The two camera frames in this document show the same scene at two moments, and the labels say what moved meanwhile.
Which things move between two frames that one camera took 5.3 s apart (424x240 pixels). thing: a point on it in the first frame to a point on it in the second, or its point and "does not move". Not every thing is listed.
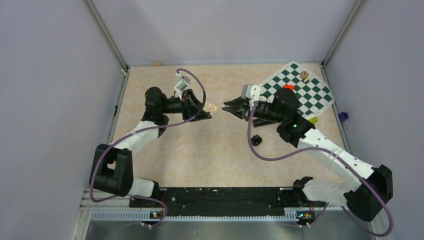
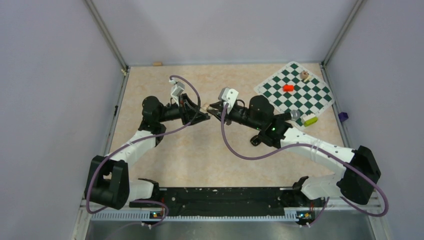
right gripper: x=246 y=112 to x=219 y=106
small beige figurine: x=305 y=75 does not move
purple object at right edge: x=343 y=116 does not move
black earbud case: x=256 y=140 does not move
